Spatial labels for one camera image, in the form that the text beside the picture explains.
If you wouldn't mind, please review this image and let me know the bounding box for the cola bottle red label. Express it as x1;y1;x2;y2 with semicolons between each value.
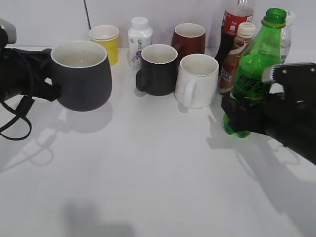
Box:
215;0;255;70

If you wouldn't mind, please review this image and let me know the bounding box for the dark red ceramic mug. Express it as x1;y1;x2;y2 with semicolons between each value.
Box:
171;23;205;61

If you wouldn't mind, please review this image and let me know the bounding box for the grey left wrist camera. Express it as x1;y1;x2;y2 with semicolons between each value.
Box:
0;19;17;49

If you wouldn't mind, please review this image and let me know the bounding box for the clear water bottle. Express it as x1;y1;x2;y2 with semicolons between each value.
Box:
280;10;296;63

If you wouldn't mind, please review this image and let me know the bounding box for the dark grey ceramic mug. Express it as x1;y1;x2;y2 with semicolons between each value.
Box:
49;40;112;112

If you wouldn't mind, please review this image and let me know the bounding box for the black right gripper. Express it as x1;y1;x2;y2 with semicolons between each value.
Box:
221;92;316;164

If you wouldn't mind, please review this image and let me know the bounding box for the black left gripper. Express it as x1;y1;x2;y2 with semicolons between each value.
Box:
0;26;62;102

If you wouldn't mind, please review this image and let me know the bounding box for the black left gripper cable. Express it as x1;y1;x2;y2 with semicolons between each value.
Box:
0;48;34;141

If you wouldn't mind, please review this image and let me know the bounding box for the black cable on wall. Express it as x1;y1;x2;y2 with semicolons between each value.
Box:
83;0;91;31

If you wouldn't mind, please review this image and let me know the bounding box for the green soda bottle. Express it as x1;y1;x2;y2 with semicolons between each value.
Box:
223;7;287;138

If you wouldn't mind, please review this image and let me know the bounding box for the white yogurt drink bottle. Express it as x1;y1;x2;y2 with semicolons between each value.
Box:
128;17;153;70

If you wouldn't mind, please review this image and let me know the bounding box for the white ceramic mug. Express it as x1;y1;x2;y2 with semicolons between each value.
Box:
175;54;219;109

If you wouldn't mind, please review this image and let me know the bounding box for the yellow paper cup stack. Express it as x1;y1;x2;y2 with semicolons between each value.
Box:
89;25;119;66

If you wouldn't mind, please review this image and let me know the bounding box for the black ceramic mug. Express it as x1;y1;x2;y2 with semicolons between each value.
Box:
136;44;178;96

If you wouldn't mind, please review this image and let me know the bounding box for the brown coffee drink bottle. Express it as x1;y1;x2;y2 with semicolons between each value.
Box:
218;22;256;96

